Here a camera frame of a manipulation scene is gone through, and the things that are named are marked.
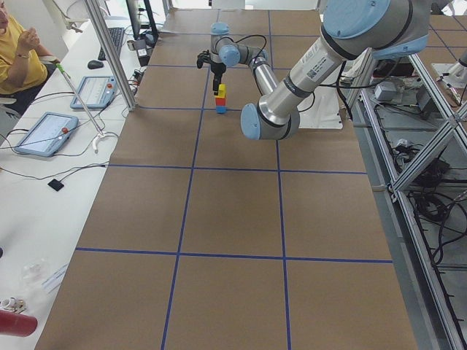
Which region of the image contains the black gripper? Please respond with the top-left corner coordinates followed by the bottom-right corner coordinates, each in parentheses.
top-left (210, 62), bottom-right (225, 96)

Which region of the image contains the yellow block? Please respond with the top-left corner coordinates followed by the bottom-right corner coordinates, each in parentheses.
top-left (215, 84), bottom-right (226, 99)

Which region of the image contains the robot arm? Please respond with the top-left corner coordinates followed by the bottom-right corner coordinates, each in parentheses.
top-left (207, 1), bottom-right (431, 140)

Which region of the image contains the person raised hand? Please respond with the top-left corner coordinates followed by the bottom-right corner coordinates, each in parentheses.
top-left (17, 28), bottom-right (40, 55)

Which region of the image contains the black keyboard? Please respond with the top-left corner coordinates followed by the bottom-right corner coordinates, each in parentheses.
top-left (97, 26), bottom-right (126, 61)

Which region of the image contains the upper teach pendant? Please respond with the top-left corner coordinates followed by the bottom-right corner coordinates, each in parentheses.
top-left (77, 76), bottom-right (117, 109)

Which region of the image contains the teach pendant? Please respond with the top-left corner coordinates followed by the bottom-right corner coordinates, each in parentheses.
top-left (13, 112), bottom-right (79, 158)
top-left (77, 76), bottom-right (117, 109)

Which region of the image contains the black computer mouse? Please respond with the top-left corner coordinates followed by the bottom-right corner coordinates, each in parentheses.
top-left (87, 60), bottom-right (104, 70)

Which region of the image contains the thin metal rod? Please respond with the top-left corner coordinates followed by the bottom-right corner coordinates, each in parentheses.
top-left (55, 63), bottom-right (104, 137)

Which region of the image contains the lower teach pendant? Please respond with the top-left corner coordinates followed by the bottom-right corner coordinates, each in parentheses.
top-left (13, 112), bottom-right (79, 158)

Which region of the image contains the small black square pad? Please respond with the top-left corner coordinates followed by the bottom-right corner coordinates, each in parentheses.
top-left (47, 179), bottom-right (64, 192)

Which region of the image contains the person in yellow shirt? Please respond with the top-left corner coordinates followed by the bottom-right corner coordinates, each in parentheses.
top-left (1, 1), bottom-right (61, 114)

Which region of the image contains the red cylinder bottle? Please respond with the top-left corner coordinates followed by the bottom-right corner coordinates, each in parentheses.
top-left (1, 311), bottom-right (38, 337)

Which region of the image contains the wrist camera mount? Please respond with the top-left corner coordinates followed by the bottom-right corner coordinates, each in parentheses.
top-left (196, 50), bottom-right (212, 69)

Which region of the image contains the white pedestal mount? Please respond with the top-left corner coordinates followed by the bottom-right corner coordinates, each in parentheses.
top-left (298, 87), bottom-right (343, 130)

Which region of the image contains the aluminium frame post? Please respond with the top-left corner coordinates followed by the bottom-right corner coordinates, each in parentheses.
top-left (84, 0), bottom-right (136, 112)

